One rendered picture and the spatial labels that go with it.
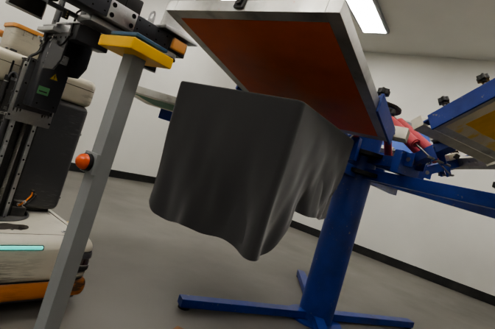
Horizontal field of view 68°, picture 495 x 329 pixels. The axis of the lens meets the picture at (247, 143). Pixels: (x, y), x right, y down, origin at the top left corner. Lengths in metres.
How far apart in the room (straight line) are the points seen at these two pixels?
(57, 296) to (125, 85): 0.52
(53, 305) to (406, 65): 5.55
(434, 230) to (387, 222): 0.60
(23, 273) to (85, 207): 0.67
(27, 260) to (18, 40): 0.86
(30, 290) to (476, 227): 4.89
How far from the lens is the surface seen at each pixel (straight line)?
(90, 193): 0.94
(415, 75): 5.91
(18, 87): 1.63
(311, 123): 1.01
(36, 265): 1.58
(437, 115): 1.65
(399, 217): 5.53
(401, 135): 1.61
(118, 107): 0.92
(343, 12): 0.93
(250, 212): 0.97
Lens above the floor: 0.75
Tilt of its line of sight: 3 degrees up
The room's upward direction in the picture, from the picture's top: 17 degrees clockwise
